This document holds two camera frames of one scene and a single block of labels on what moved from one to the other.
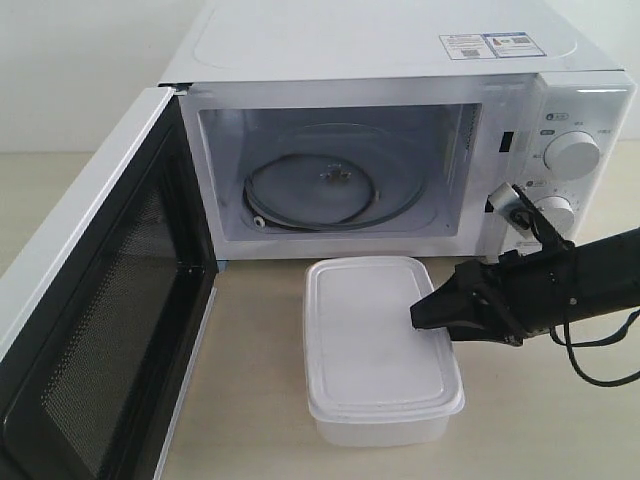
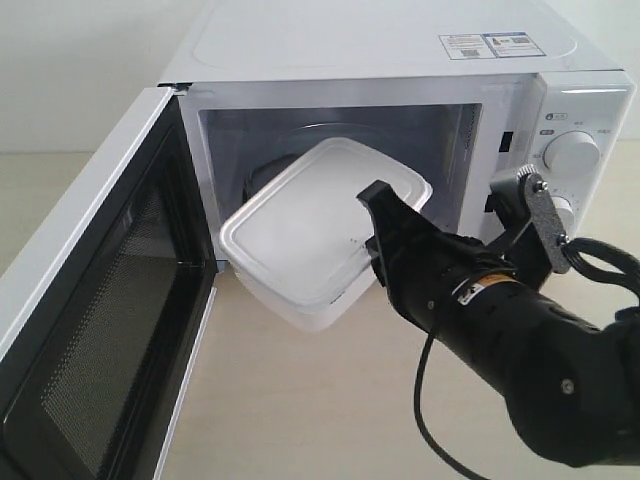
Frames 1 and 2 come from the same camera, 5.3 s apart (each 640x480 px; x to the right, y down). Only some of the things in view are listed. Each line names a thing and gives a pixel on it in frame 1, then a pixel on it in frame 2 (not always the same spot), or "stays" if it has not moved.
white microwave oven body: [379, 128] stays
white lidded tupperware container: [372, 377] -> [299, 251]
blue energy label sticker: [512, 45] stays
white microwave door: [103, 312] stays
